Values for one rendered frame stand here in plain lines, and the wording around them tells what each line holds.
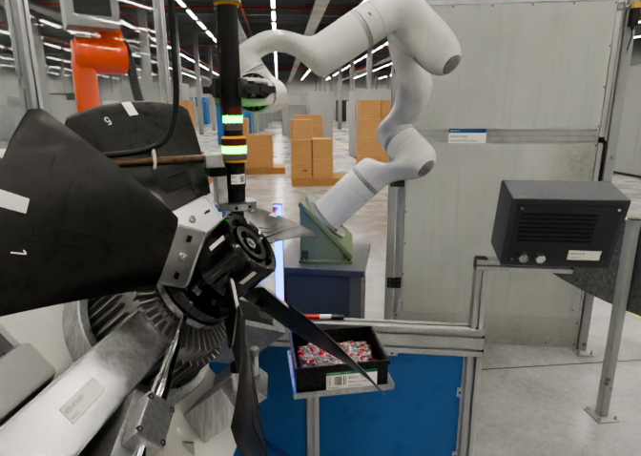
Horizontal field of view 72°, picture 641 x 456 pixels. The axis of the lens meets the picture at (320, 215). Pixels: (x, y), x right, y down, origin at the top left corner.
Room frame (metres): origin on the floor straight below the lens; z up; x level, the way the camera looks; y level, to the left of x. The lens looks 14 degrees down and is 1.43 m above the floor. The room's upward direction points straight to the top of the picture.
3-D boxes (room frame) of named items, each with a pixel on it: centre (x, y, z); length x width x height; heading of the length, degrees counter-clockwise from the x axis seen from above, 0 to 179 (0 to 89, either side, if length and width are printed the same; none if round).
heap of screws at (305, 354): (0.95, -0.04, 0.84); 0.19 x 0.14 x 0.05; 98
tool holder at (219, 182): (0.78, 0.16, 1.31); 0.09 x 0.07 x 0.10; 119
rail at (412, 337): (1.13, 0.01, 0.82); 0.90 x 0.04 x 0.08; 84
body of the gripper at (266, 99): (0.89, 0.14, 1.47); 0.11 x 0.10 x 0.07; 174
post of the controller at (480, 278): (1.08, -0.42, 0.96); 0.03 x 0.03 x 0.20; 84
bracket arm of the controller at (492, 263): (1.07, -0.52, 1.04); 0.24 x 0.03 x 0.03; 84
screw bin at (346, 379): (0.95, -0.04, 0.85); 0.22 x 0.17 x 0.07; 98
